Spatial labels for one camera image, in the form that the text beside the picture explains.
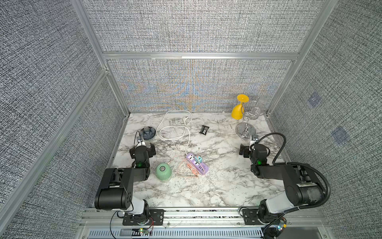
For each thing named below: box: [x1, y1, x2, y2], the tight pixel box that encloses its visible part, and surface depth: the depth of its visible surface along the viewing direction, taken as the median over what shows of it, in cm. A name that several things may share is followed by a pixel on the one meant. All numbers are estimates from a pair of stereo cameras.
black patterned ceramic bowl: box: [139, 126, 157, 141], surface depth 106 cm
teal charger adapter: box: [194, 155, 203, 165], surface depth 90 cm
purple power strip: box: [185, 152, 209, 175], surface depth 91 cm
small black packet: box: [198, 124, 210, 136], surface depth 108 cm
